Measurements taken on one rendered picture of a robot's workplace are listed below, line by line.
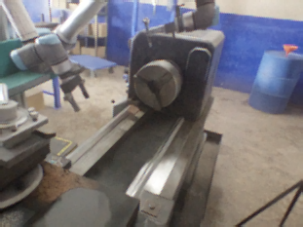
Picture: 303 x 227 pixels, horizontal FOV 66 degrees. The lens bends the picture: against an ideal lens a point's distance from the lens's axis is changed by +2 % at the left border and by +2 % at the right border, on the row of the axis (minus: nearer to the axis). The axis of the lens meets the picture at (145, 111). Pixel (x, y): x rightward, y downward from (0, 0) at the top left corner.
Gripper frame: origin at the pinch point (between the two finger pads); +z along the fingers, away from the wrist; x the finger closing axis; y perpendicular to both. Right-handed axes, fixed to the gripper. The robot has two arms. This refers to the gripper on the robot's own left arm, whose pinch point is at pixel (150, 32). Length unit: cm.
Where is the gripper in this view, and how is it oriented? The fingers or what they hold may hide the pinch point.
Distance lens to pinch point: 126.5
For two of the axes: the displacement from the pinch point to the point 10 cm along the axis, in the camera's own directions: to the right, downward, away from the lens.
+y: 2.4, 9.1, 3.3
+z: -9.5, 1.5, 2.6
